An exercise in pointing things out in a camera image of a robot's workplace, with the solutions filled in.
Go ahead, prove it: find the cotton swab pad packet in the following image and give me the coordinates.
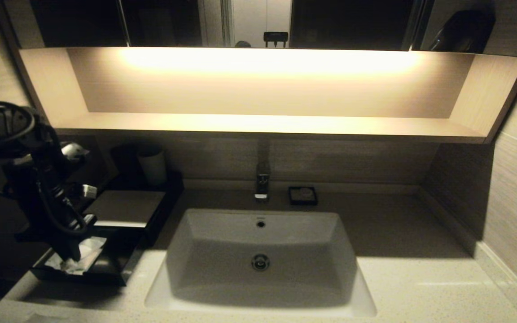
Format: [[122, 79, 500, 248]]
[[78, 236, 107, 262]]

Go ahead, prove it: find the black cup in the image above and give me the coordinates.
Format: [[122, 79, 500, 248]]
[[110, 144, 142, 180]]

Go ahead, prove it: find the white cup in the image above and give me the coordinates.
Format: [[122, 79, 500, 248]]
[[136, 147, 168, 187]]

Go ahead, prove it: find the white ceramic sink basin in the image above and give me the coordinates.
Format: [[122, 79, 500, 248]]
[[145, 209, 377, 317]]

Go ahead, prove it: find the chrome sink drain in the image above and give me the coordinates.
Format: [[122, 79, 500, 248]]
[[251, 254, 271, 271]]

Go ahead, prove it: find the chrome faucet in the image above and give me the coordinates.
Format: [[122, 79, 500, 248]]
[[254, 139, 272, 201]]

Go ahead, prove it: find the black soap dish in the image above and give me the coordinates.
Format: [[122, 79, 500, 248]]
[[288, 186, 318, 206]]

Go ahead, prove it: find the mirror cabinet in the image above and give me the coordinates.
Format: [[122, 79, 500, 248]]
[[0, 0, 517, 57]]

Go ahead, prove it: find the black looped cable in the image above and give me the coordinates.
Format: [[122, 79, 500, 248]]
[[36, 179, 89, 237]]

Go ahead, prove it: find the wooden wall niche shelf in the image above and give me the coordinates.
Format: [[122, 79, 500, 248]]
[[18, 46, 517, 144]]

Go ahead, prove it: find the small black bracket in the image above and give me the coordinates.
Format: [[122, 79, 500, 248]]
[[263, 31, 289, 48]]

